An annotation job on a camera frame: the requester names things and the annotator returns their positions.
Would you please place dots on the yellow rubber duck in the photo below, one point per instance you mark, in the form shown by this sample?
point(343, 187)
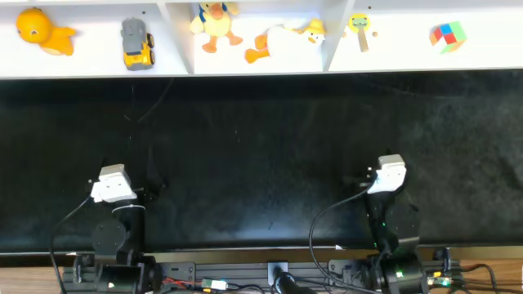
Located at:
point(37, 28)

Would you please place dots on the white plush duck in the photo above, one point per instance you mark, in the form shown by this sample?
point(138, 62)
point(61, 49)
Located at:
point(290, 43)

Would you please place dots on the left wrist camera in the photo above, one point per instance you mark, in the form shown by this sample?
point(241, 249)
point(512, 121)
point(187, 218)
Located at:
point(114, 185)

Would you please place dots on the grey and yellow toy truck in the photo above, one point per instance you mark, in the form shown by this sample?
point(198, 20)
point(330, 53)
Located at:
point(137, 45)

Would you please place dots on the mounting rail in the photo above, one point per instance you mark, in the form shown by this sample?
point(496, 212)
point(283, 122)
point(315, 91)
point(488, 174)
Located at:
point(245, 271)

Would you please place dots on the yellow plush duck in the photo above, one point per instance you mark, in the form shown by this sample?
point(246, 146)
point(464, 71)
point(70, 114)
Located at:
point(216, 24)

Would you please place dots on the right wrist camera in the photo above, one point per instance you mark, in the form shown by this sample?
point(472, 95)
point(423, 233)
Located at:
point(390, 175)

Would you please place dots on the many-coloured puzzle cube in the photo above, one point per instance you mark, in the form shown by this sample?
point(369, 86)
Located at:
point(447, 36)

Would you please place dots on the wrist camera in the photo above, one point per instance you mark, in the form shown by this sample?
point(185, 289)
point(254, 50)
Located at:
point(114, 185)
point(390, 175)

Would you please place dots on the yellow rattle drum toy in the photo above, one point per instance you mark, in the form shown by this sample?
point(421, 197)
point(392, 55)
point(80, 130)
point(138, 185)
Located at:
point(359, 22)

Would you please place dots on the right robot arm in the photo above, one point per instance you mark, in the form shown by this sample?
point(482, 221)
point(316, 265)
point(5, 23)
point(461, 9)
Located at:
point(382, 216)

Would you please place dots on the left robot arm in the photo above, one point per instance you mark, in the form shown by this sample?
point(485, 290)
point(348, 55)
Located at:
point(108, 237)

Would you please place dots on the white shelf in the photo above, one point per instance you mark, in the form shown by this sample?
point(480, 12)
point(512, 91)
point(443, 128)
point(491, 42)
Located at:
point(102, 49)

